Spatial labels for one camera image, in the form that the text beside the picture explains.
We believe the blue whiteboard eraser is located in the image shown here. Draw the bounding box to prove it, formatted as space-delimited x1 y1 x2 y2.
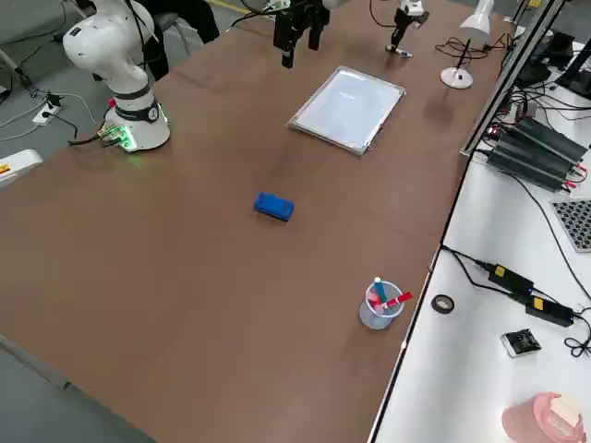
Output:
252 191 297 226

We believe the silver framed whiteboard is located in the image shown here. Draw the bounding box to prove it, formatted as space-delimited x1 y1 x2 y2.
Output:
285 65 408 158

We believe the red marker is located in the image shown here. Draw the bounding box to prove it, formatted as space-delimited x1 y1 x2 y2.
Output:
376 291 414 311

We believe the white desk lamp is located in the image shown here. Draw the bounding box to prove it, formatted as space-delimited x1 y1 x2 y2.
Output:
439 0 494 90

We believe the person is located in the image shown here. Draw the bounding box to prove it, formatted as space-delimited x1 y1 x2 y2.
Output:
151 0 221 46

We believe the black power box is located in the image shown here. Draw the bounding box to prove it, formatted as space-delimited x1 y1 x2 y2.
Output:
515 30 576 90

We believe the dark finned power supply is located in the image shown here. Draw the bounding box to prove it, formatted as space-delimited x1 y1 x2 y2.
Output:
506 114 591 163
486 137 576 193

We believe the blue pen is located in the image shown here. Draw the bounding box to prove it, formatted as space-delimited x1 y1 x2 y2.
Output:
373 275 392 305

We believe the white floor power strip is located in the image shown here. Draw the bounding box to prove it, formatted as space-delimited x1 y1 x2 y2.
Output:
31 103 64 126

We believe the perforated metal plate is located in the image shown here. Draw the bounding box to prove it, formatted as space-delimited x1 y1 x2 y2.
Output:
549 198 591 254

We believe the black adapter yellow label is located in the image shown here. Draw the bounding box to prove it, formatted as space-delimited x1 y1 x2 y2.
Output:
488 263 537 296
525 294 576 329

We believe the black tape roll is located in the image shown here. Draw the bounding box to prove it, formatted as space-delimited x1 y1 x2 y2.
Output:
430 293 455 317

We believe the translucent pen cup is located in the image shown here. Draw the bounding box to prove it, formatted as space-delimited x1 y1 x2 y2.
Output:
358 281 404 331

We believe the white controller box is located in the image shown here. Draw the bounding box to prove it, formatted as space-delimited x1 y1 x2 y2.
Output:
0 150 43 188

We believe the small black device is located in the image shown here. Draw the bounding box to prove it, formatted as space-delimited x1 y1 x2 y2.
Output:
500 328 543 359

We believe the pink tape dispenser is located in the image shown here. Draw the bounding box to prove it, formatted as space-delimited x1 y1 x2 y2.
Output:
501 391 585 443

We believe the black lamp cable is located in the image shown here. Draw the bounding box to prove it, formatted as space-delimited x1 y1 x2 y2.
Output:
435 30 525 64

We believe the aluminium frame post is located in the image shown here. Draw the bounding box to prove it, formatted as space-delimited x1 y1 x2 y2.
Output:
458 0 563 157

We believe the black adapter cable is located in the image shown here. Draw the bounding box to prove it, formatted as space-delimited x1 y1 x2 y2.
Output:
440 245 530 304

